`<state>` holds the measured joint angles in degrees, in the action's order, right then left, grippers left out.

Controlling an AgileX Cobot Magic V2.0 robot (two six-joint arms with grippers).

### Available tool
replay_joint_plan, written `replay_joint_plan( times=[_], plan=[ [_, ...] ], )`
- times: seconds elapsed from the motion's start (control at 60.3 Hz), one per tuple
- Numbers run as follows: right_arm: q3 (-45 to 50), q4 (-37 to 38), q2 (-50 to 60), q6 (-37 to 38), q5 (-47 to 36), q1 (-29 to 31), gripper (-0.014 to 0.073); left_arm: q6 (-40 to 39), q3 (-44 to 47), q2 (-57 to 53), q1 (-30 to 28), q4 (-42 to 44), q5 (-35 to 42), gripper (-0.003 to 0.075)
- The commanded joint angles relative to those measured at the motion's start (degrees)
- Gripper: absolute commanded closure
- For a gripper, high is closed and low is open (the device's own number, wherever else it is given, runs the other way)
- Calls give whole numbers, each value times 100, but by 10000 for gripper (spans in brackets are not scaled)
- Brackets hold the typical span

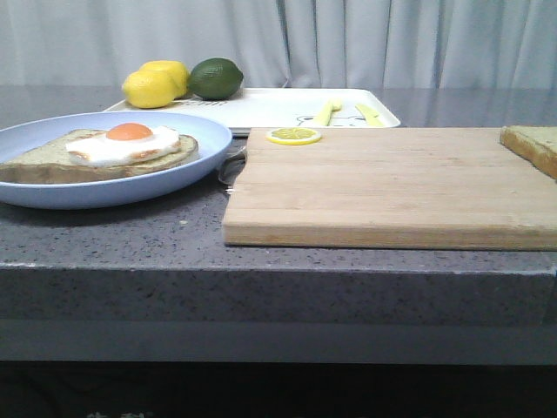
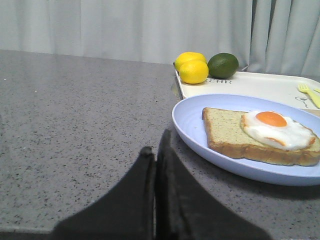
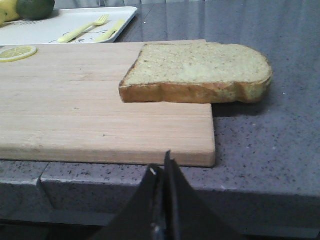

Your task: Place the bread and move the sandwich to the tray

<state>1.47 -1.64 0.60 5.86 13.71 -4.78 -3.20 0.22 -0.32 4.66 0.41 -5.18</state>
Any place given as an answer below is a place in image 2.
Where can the fried egg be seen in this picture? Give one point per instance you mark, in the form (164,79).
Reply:
(278,131)

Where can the yellow lemon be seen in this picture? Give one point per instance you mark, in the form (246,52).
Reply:
(188,56)
(194,72)

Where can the yellow plastic fork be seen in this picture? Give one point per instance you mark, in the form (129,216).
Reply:
(302,87)

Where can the grey curtain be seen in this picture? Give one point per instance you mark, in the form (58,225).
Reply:
(267,36)

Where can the front yellow lemon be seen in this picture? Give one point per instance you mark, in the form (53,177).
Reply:
(194,72)

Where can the green lime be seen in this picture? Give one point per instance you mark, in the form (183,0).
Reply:
(222,65)

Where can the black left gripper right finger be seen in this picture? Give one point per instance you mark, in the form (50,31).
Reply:
(186,211)

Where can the light blue round plate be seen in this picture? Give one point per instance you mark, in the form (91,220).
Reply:
(187,119)

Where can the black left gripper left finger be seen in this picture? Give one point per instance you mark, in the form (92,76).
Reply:
(126,212)

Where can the bottom bread slice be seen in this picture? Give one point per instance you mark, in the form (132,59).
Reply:
(226,136)

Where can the white serving tray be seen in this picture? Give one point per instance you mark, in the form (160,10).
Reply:
(273,87)

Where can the rear yellow lemon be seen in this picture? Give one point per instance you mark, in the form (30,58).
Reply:
(188,56)

